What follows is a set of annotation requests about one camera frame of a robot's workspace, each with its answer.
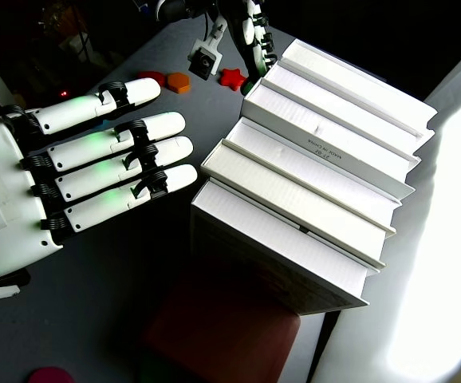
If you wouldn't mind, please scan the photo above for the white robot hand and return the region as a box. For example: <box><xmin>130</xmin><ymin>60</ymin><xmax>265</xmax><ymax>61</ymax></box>
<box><xmin>230</xmin><ymin>0</ymin><xmax>279</xmax><ymax>87</ymax></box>
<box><xmin>0</xmin><ymin>77</ymin><xmax>199</xmax><ymax>285</ymax></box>

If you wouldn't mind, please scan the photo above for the white book marked 25-01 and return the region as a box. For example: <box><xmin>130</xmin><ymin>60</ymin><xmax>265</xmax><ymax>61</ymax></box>
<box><xmin>225</xmin><ymin>116</ymin><xmax>401</xmax><ymax>208</ymax></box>

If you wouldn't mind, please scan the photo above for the red star block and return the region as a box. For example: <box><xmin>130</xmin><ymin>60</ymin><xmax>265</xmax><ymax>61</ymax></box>
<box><xmin>219</xmin><ymin>67</ymin><xmax>247</xmax><ymax>92</ymax></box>

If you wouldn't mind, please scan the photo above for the dark green block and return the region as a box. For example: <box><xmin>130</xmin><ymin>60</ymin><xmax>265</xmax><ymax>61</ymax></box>
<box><xmin>240</xmin><ymin>77</ymin><xmax>258</xmax><ymax>97</ymax></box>

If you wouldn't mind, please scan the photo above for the orange hexagon block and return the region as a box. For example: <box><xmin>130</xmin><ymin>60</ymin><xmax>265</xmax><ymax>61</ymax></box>
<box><xmin>167</xmin><ymin>73</ymin><xmax>191</xmax><ymax>95</ymax></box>

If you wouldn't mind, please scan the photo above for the white book marked 27-02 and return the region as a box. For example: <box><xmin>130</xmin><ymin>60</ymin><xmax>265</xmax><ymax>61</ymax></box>
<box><xmin>242</xmin><ymin>78</ymin><xmax>416</xmax><ymax>200</ymax></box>

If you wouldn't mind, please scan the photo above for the red disc block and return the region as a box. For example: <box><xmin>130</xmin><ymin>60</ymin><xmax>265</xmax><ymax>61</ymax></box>
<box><xmin>136</xmin><ymin>70</ymin><xmax>167</xmax><ymax>88</ymax></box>

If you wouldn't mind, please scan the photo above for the pink disc block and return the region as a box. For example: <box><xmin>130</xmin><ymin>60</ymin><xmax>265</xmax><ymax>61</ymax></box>
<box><xmin>27</xmin><ymin>365</ymin><xmax>76</xmax><ymax>383</ymax></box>

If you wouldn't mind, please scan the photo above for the white book with beige cover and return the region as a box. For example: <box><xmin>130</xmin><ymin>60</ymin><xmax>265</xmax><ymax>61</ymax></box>
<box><xmin>190</xmin><ymin>177</ymin><xmax>387</xmax><ymax>317</ymax></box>

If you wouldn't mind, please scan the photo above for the red-brown box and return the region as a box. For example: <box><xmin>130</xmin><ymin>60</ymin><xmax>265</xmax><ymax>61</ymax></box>
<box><xmin>140</xmin><ymin>274</ymin><xmax>301</xmax><ymax>383</ymax></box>

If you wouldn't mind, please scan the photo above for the black wrist camera white bracket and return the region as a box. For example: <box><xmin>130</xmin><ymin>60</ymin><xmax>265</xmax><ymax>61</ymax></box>
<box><xmin>187</xmin><ymin>15</ymin><xmax>228</xmax><ymax>82</ymax></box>

